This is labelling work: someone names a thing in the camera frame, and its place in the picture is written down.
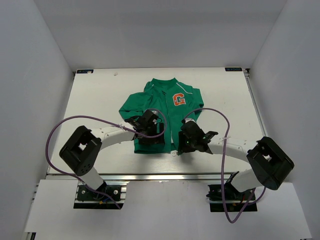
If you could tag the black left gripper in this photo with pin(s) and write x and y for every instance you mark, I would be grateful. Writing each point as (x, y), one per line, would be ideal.
(145, 141)

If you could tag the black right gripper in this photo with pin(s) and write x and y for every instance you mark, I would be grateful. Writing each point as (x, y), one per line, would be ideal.
(182, 148)

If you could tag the green jacket with white lining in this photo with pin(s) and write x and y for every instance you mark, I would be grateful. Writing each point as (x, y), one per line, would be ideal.
(175, 100)

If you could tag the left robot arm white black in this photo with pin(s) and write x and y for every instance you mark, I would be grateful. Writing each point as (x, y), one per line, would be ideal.
(83, 147)

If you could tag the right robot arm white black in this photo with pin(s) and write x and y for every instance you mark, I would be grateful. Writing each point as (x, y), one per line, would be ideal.
(269, 164)

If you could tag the blue label sticker right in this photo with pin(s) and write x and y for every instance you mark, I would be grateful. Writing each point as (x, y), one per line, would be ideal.
(233, 69)

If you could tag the blue label sticker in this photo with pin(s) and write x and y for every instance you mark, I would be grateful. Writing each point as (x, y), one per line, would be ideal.
(233, 69)
(84, 71)

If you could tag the blue label sticker left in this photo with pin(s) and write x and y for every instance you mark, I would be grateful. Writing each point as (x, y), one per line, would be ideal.
(84, 71)

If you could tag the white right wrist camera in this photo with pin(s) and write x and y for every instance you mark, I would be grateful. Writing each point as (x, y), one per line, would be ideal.
(186, 120)

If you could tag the aluminium table front rail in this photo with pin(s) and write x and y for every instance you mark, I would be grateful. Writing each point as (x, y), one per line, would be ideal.
(162, 177)

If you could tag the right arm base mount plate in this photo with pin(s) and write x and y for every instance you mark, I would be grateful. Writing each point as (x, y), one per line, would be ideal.
(234, 200)

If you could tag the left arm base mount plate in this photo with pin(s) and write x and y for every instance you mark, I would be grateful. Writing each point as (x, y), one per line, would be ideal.
(88, 200)

